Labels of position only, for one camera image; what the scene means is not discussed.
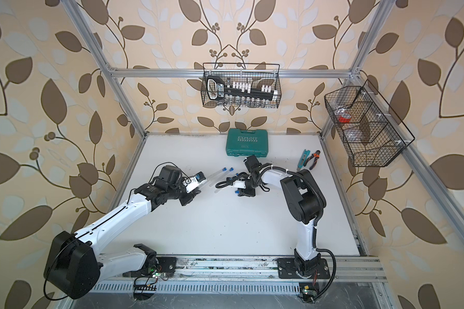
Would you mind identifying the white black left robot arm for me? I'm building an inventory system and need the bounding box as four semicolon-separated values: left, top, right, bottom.
43;163;206;299

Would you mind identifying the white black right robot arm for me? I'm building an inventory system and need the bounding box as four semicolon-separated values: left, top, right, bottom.
233;155;327;278

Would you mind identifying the green plastic tool case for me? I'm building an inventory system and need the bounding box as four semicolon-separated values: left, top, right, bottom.
226;128;269;158

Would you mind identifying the teal utility knife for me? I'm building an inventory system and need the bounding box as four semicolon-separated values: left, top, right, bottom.
296;149;310;171

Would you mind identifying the socket set on holder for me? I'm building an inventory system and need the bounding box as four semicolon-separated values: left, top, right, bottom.
201;75;282;102

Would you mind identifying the red item in basket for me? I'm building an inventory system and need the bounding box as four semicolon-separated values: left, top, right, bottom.
334;108;352;124

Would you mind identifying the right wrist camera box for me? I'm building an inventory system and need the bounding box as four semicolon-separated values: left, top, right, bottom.
233;179;251;189

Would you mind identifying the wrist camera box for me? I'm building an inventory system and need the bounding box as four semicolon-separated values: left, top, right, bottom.
233;179;251;189
183;172;206;193

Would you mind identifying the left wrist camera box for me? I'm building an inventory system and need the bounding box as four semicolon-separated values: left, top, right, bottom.
183;172;206;193

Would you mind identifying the black corrugated cable hose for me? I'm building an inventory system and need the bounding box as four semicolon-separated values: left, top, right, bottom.
215;165;337;302

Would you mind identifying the black wire basket back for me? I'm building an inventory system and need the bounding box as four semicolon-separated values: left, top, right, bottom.
201;62;282;109

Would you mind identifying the black wire basket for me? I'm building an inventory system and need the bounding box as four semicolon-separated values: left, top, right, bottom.
201;62;282;109
324;80;415;167

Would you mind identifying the black wire basket right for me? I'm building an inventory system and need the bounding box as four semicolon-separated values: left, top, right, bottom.
324;80;415;167

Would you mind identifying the aluminium frame post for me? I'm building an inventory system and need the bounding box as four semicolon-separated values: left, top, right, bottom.
309;1;393;134

